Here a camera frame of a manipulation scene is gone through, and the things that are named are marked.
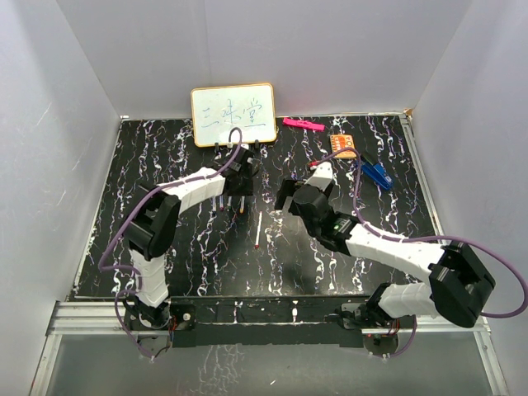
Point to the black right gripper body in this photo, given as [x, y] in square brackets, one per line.
[312, 229]

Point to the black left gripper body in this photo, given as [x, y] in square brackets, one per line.
[245, 186]

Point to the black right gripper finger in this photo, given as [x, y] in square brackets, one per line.
[287, 189]
[330, 187]

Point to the yellow whiteboard pen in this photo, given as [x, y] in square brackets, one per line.
[242, 204]

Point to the red whiteboard pen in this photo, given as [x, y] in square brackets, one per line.
[258, 232]

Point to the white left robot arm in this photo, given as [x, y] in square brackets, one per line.
[151, 232]

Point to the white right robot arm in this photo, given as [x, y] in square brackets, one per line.
[451, 281]

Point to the orange card pack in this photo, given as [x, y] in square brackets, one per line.
[339, 143]

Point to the blue stapler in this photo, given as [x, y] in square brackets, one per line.
[373, 169]

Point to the small framed whiteboard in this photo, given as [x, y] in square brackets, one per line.
[217, 110]

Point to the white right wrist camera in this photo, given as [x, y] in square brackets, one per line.
[321, 176]

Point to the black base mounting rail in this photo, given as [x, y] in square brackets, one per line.
[262, 321]

